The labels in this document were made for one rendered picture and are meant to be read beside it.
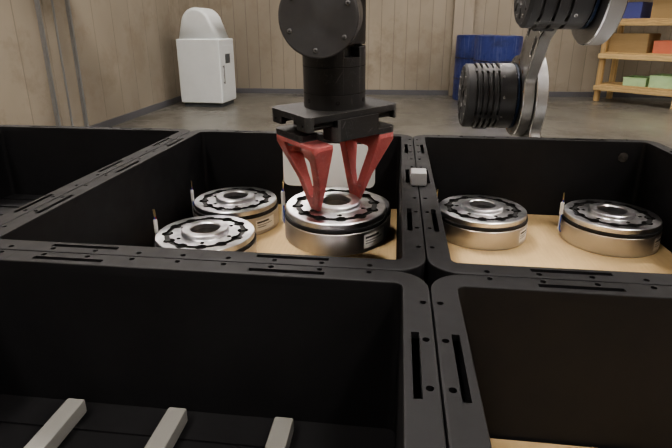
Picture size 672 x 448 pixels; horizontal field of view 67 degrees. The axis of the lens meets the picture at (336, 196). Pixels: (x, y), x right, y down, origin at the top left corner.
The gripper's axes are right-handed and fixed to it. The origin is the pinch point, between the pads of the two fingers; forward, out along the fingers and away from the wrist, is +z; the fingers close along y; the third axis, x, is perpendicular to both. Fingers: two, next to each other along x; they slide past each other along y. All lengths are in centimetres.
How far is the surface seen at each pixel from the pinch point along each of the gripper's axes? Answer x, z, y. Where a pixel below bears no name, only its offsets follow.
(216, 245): 5.2, 4.2, -10.9
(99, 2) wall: 579, -18, 111
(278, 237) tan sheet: 9.3, 7.7, -1.7
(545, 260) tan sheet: -12.8, 7.7, 18.0
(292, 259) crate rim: -14.4, -3.6, -13.8
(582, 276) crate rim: -26.0, -3.5, -1.7
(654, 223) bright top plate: -18.0, 4.8, 29.6
